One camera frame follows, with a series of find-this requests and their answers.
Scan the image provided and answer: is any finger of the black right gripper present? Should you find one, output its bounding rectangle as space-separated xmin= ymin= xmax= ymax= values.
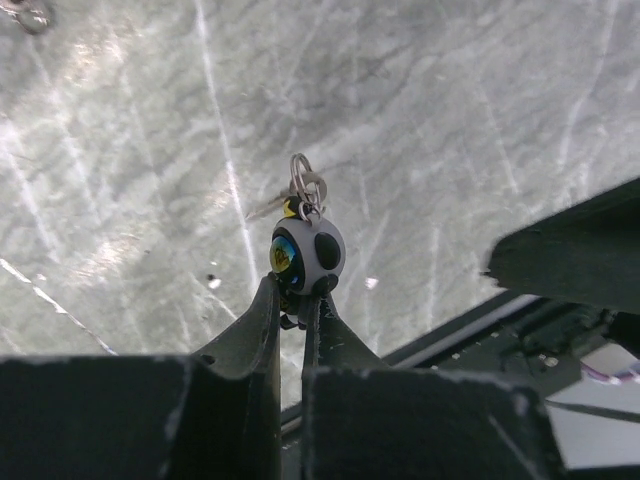
xmin=487 ymin=179 xmax=639 ymax=314

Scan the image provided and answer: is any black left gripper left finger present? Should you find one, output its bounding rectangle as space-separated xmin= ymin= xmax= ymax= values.
xmin=1 ymin=276 xmax=281 ymax=479

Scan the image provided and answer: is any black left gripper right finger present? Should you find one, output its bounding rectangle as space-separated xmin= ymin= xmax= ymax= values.
xmin=300 ymin=297 xmax=565 ymax=479

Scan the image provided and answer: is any small key bunch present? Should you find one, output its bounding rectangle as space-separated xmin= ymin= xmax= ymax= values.
xmin=245 ymin=153 xmax=346 ymax=330

